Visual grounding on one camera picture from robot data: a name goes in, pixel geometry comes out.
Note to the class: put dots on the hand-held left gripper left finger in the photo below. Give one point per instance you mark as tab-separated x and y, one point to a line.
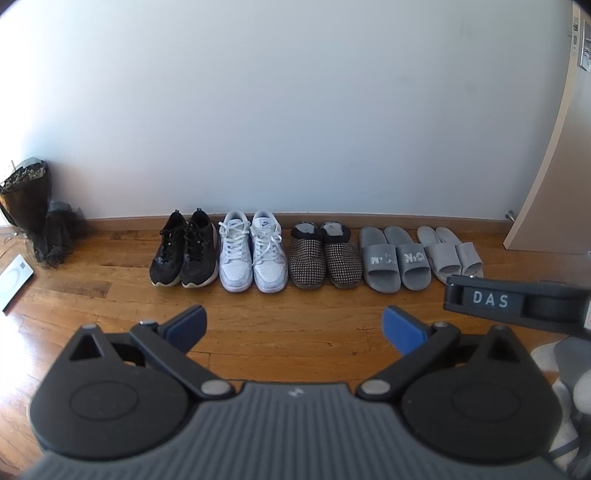
187	325

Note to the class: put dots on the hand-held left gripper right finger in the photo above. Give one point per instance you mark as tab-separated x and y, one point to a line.
401	327

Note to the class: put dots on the dark grey printed slide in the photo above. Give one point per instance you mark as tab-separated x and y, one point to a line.
414	263
381	265

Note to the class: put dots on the black sneaker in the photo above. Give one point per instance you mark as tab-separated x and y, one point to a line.
168	256
199	256

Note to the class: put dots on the white laced sneaker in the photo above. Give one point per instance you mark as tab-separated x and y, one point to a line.
268	263
235	263

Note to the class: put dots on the light grey slide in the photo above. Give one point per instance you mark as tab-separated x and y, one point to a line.
468	258
441	256

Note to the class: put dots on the dotted dark slipper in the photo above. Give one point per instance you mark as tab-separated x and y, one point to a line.
307	263
342	261

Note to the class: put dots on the metal door stopper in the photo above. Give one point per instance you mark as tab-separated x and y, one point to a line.
509	215

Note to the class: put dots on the person's grey white clothing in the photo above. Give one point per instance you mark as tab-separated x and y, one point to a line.
572	406

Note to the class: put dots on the beige door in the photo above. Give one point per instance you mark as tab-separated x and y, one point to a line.
554	161

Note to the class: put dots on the black tulle bunch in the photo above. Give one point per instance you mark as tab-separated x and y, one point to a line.
57	235

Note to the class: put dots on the white bathroom scale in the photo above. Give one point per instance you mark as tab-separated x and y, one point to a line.
14	281

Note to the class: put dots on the black wrapped bouquet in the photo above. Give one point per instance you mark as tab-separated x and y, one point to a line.
23	203

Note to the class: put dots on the metal door lock plate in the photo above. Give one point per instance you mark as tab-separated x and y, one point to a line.
582	41

